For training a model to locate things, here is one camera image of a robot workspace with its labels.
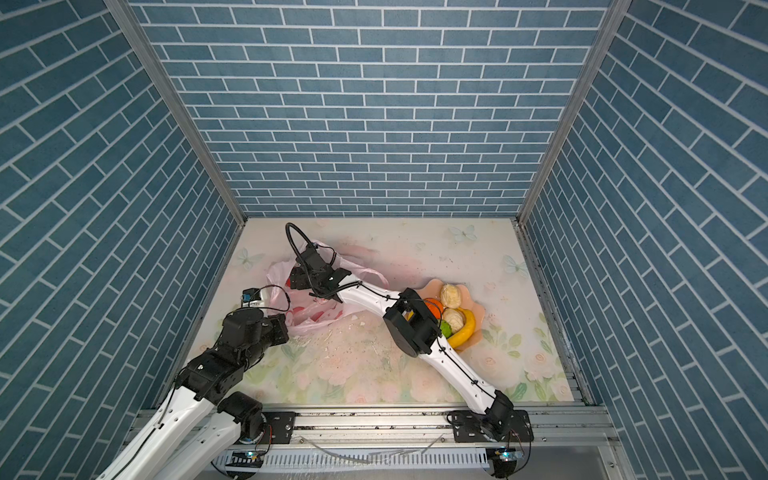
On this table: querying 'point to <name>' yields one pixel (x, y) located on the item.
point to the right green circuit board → (508, 454)
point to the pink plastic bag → (306, 313)
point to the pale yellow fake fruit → (454, 318)
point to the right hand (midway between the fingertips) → (296, 271)
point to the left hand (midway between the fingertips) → (289, 316)
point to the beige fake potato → (450, 296)
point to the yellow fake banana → (467, 330)
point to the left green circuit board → (245, 459)
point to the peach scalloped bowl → (433, 289)
